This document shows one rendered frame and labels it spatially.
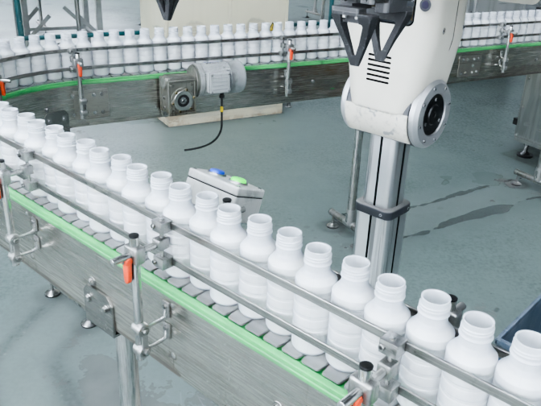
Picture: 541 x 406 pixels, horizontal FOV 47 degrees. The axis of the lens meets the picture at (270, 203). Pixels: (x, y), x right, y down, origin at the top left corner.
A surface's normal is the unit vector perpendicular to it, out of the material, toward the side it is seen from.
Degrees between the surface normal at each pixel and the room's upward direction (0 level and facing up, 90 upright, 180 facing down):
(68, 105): 90
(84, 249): 90
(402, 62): 90
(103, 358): 0
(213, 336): 90
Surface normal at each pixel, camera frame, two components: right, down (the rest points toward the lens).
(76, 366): 0.04, -0.91
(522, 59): 0.49, 0.38
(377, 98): -0.68, 0.28
